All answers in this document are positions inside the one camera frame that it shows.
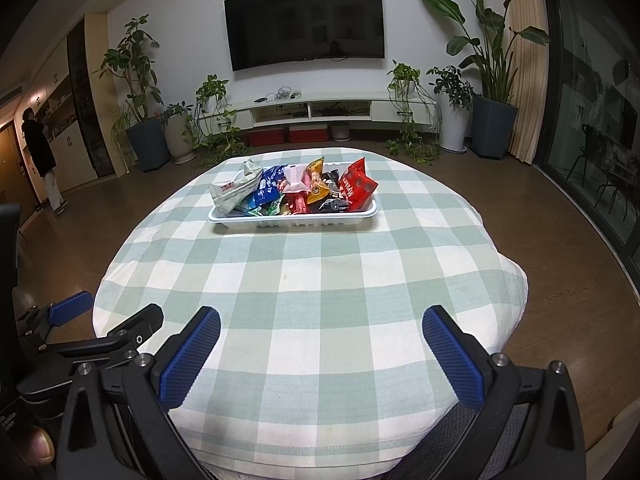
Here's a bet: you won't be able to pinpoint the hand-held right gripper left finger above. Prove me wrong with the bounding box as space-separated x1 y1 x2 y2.
55 306 222 480

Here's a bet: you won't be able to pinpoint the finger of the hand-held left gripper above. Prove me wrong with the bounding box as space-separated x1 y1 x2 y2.
101 303 165 357
16 289 96 352

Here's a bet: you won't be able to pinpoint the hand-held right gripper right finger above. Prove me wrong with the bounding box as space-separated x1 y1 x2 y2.
422 305 588 480

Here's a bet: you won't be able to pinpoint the white snack bag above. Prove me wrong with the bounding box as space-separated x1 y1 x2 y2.
210 158 264 212

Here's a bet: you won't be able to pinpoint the green snack packet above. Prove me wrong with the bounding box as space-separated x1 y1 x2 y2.
249 200 287 217

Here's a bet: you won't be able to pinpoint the white plastic tray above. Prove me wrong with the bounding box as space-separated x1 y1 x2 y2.
207 162 379 227

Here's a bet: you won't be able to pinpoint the dark blue snack packet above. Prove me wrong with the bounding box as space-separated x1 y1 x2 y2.
245 165 282 209

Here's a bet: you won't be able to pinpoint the large red snack bag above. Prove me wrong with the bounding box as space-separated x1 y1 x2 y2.
337 157 377 212

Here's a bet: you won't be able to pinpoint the black snack packet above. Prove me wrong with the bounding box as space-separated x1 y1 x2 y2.
317 170 352 212

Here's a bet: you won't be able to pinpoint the person's left hand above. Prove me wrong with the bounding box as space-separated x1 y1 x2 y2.
20 424 57 467

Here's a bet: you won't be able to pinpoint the wooden door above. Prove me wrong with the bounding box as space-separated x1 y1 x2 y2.
0 125 27 211

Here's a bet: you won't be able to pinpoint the tall tree in dark pot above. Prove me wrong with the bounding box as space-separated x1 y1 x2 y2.
97 15 171 174

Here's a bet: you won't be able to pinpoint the plant in patterned white pot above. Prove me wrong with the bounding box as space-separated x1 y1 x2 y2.
161 102 197 164

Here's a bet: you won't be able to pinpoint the red storage box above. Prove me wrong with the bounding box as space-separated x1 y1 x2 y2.
288 126 329 144
247 127 287 147

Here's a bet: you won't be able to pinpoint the leafy plant in white pot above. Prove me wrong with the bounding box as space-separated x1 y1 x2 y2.
427 65 474 154

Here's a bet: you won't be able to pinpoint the large-leaf plant in dark pot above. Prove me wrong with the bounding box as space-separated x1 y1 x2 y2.
417 0 551 158

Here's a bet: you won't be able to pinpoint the dark outdoor chair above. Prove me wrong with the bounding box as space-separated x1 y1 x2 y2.
567 125 610 197

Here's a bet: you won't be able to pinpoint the trailing pothos plant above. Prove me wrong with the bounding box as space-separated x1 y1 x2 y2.
187 75 252 162

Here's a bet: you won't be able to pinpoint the white television console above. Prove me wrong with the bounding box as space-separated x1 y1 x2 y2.
197 91 439 134

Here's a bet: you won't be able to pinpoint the glass sliding door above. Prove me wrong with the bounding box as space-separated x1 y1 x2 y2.
535 0 640 288

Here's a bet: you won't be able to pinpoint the trailing vine plant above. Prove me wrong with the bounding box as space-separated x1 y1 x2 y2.
385 60 444 164

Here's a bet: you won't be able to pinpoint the beige curtain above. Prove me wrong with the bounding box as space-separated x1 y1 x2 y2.
502 0 547 166

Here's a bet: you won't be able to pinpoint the cables on console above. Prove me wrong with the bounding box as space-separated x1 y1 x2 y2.
254 87 304 104

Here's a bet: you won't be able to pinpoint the wall-mounted television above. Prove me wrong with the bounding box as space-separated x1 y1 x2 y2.
223 0 386 72

